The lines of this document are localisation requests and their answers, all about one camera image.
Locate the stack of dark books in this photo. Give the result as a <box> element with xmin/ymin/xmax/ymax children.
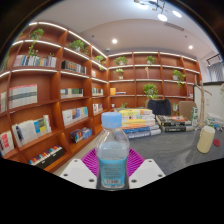
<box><xmin>155</xmin><ymin>114</ymin><xmax>193</xmax><ymax>133</ymax></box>

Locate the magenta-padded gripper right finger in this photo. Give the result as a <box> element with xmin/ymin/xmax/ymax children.
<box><xmin>127</xmin><ymin>148</ymin><xmax>167</xmax><ymax>190</ymax></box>

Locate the green and white carton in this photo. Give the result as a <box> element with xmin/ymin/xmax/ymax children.
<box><xmin>190</xmin><ymin>106</ymin><xmax>200</xmax><ymax>127</ymax></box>

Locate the stack of white packs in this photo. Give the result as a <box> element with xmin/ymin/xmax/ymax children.
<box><xmin>207</xmin><ymin>112</ymin><xmax>224</xmax><ymax>125</ymax></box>

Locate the cream cylindrical cup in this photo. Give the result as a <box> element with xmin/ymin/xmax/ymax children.
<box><xmin>196</xmin><ymin>125</ymin><xmax>216</xmax><ymax>154</ymax></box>

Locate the clear blue-capped water bottle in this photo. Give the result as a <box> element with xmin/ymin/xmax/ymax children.
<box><xmin>94</xmin><ymin>111</ymin><xmax>131</xmax><ymax>190</ymax></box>

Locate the wooden artist mannequin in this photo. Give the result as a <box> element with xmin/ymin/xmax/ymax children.
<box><xmin>193</xmin><ymin>74</ymin><xmax>213</xmax><ymax>128</ymax></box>

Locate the ceiling air vent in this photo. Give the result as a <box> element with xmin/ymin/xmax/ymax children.
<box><xmin>163</xmin><ymin>21</ymin><xmax>185</xmax><ymax>32</ymax></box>

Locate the stack of colourful books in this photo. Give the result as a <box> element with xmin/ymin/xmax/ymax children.
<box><xmin>118</xmin><ymin>108</ymin><xmax>162</xmax><ymax>140</ymax></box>

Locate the wooden wall shelf unit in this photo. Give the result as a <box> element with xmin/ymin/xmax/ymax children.
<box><xmin>0</xmin><ymin>21</ymin><xmax>203</xmax><ymax>174</ymax></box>

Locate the grey curtain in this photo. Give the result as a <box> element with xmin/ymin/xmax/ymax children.
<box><xmin>208</xmin><ymin>61</ymin><xmax>224</xmax><ymax>83</ymax></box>

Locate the branching ceiling lamp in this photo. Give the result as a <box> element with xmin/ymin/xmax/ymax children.
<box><xmin>133</xmin><ymin>0</ymin><xmax>184</xmax><ymax>23</ymax></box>

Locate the black chair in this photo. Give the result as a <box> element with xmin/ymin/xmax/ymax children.
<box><xmin>146</xmin><ymin>98</ymin><xmax>173</xmax><ymax>117</ymax></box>

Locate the green tissue pack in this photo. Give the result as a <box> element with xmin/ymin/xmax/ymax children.
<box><xmin>203</xmin><ymin>117</ymin><xmax>217</xmax><ymax>129</ymax></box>

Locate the black ceiling track light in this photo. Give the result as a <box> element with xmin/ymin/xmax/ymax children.
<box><xmin>205</xmin><ymin>53</ymin><xmax>223</xmax><ymax>66</ymax></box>

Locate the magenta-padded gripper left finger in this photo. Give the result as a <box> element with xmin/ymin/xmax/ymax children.
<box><xmin>59</xmin><ymin>148</ymin><xmax>101</xmax><ymax>190</ymax></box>

